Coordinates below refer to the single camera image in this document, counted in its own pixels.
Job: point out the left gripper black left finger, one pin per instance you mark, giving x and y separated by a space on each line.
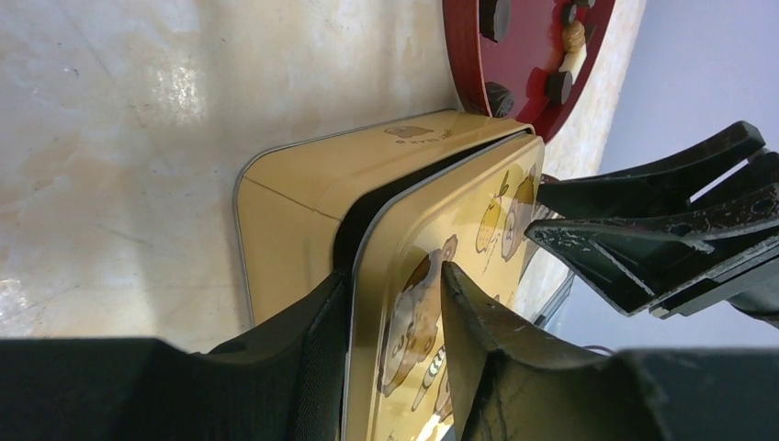
281 380

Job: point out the gold box lid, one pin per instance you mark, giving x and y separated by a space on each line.
474 213

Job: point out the gold chocolate box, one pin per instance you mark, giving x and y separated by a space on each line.
290 201

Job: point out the red round tray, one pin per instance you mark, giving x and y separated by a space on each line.
518 44

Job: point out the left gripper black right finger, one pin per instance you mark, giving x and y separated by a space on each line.
510 380

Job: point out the dark round chocolate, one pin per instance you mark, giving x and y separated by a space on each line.
500 99
558 87

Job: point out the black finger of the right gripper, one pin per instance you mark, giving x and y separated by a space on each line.
677 264
659 188

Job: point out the tan ridged chocolate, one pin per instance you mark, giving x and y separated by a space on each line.
573 37

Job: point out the white square chocolate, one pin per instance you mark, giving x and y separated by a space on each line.
573 62

